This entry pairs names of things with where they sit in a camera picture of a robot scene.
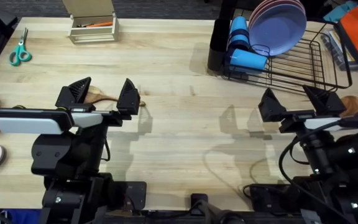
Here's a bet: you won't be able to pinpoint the wooden spoon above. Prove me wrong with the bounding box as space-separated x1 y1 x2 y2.
84 85 147 108
340 95 358 118

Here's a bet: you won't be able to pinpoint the black cutlery holder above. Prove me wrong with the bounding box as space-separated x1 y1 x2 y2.
207 17 232 72

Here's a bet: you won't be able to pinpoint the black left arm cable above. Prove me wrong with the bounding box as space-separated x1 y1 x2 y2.
103 138 111 162

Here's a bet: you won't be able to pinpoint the black wire dish rack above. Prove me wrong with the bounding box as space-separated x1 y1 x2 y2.
221 9 353 94

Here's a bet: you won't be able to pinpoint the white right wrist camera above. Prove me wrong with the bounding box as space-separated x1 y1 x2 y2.
303 116 343 131

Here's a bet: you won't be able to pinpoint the blue cup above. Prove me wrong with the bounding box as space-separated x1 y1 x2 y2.
227 15 250 50
227 48 269 74

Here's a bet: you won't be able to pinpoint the green scissors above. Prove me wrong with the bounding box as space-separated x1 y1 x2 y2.
9 27 33 67

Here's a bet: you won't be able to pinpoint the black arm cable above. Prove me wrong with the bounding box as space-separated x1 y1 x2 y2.
103 138 111 162
278 119 354 224

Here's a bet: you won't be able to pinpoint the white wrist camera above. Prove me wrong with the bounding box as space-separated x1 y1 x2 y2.
303 116 343 131
70 111 104 129

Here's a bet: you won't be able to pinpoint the black rail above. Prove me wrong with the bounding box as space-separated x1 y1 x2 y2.
103 208 310 224

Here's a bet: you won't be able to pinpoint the black camera stand foot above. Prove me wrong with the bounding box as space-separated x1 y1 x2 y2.
190 192 245 224

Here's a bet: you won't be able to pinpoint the purple plate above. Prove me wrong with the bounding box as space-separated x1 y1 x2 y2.
249 3 308 57

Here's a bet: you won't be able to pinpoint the teal bag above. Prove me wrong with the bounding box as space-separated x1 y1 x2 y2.
323 0 358 22

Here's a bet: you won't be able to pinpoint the beige box with tools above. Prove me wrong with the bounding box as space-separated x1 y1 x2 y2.
61 0 120 44

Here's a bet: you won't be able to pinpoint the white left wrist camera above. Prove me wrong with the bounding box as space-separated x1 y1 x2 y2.
70 111 104 129

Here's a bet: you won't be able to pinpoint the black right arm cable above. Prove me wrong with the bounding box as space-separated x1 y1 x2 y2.
278 119 354 224

